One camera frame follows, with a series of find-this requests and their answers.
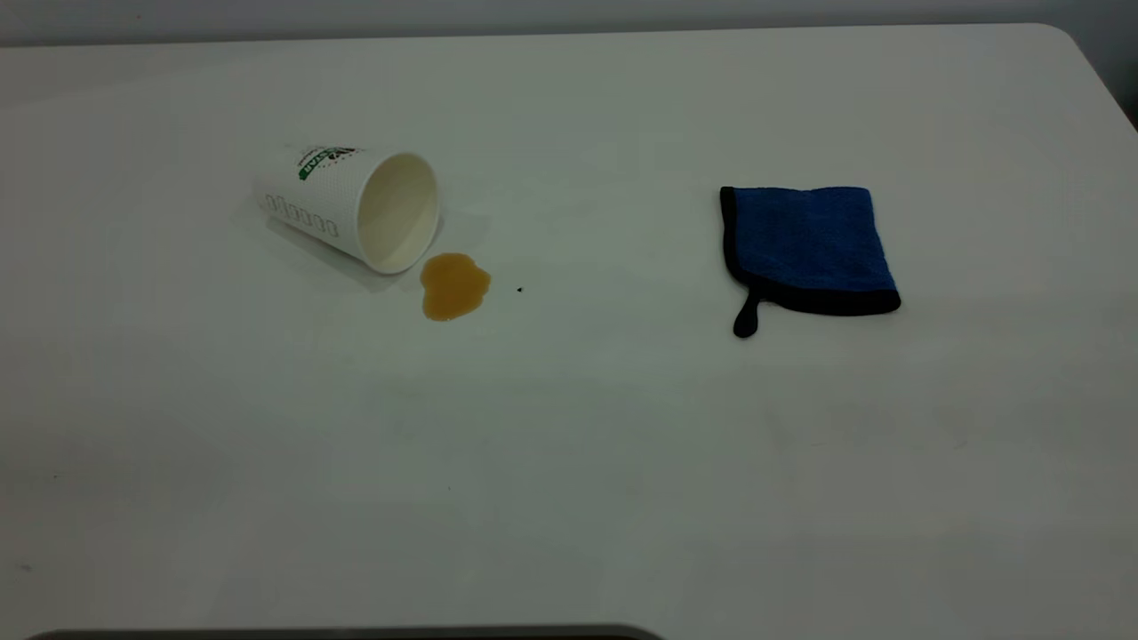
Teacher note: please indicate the blue cloth with black trim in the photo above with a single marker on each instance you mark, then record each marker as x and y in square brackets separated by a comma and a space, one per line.
[809, 238]

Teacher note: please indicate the white paper coffee cup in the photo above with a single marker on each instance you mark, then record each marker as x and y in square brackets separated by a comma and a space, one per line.
[324, 191]

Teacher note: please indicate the brown liquid spill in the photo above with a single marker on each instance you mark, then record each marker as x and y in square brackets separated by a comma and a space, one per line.
[453, 286]

